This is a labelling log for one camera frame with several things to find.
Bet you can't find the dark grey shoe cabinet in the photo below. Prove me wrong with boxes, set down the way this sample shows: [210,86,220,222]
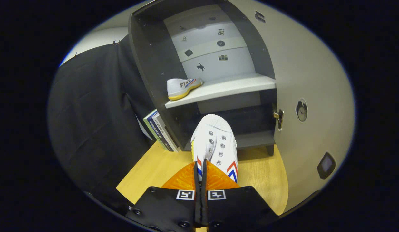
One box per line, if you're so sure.
[128,0,277,157]

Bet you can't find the grey book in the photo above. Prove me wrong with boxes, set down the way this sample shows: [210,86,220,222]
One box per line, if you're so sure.
[153,111,180,152]

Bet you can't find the black backdrop cloth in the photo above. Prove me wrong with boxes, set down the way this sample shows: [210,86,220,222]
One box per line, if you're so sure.
[48,35,155,216]

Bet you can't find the metal door hinge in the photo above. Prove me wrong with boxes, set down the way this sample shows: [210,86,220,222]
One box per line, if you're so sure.
[272,109,284,131]

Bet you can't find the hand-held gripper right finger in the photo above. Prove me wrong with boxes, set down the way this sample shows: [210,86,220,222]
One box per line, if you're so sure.
[201,160,280,231]

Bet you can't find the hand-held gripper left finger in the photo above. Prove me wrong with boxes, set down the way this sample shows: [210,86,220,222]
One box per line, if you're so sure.
[127,161,200,232]

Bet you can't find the white cabinet shelf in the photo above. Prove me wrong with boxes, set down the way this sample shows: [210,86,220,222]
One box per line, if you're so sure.
[165,73,277,109]

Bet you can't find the white canvas shoe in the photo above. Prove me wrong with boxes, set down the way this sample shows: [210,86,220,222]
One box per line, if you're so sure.
[190,114,238,184]
[167,78,203,101]

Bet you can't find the blue book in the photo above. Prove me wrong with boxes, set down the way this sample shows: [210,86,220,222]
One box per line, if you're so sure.
[147,111,172,152]

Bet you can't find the beige shoe cabinet door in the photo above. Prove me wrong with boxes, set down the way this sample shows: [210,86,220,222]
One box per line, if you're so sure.
[229,0,356,215]

